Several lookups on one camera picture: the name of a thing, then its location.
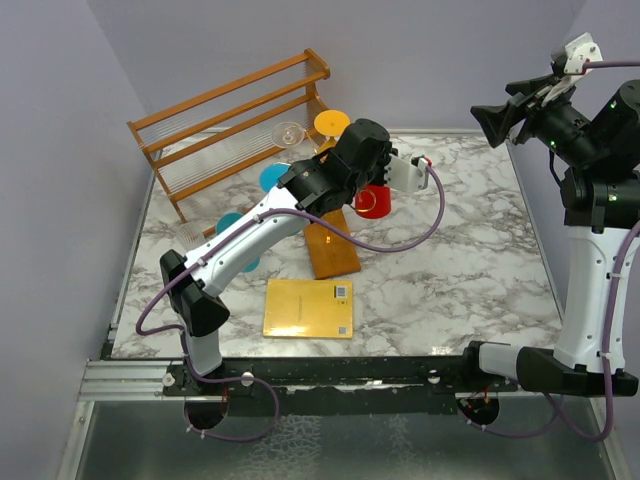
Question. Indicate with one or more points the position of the black metal mounting rail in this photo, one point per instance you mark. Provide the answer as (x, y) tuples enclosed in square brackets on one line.
[(324, 386)]

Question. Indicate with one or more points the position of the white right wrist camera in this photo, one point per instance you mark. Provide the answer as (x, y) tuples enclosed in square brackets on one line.
[(571, 58)]

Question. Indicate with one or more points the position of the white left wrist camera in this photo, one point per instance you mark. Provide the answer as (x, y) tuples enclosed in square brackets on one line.
[(407, 175)]

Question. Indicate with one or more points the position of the wooden shelf rack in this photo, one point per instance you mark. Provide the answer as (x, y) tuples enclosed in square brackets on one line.
[(201, 141)]

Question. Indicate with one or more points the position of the wooden rack base board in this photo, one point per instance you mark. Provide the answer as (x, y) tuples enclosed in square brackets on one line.
[(331, 255)]

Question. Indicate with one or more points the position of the yellow wine glass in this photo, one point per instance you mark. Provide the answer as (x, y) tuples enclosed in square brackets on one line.
[(330, 124)]

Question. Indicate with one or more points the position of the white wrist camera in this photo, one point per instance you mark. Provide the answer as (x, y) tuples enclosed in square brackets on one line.
[(571, 58), (407, 175)]

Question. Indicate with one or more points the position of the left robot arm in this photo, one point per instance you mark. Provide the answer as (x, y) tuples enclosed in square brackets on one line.
[(309, 188)]

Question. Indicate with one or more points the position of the ribbed clear wine glass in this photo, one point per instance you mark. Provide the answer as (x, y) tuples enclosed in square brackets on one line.
[(190, 236)]

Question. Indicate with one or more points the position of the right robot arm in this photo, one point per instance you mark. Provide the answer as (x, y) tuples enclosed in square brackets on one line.
[(600, 196)]

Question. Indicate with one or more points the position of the red wine glass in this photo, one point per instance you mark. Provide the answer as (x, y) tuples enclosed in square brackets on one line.
[(373, 202)]

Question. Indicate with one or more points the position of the yellow book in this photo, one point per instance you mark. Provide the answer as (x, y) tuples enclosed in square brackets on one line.
[(318, 309)]

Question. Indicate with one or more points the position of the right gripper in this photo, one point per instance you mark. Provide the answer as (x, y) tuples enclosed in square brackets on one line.
[(499, 120)]

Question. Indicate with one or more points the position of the blue wine glass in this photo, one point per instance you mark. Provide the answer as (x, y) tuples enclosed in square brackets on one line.
[(224, 223), (270, 175)]

